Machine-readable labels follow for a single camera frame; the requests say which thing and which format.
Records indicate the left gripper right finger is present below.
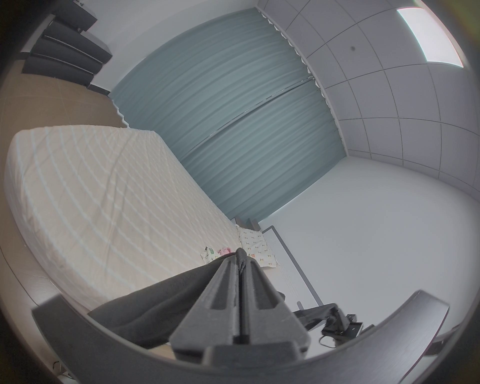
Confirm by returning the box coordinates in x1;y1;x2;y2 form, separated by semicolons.
241;259;311;355

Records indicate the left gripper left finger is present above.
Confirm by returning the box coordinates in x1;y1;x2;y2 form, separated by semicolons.
169;259;242;364

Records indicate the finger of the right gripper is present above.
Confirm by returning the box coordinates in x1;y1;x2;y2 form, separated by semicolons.
292;304;340;331

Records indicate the black T-shirt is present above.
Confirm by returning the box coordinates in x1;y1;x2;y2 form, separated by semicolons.
87;247;287;349

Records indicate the bed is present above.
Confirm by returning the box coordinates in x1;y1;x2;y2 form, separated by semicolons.
0;125;323;361

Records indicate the white printed garment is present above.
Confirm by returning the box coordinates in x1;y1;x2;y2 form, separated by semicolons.
200;245;222;263

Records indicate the white printed pillow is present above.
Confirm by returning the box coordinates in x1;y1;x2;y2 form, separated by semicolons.
237;225;280;269

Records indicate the ceiling light panel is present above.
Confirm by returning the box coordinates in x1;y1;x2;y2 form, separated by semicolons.
397;7;466;69

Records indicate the black chest of drawers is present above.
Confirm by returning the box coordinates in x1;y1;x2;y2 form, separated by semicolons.
22;0;113;89

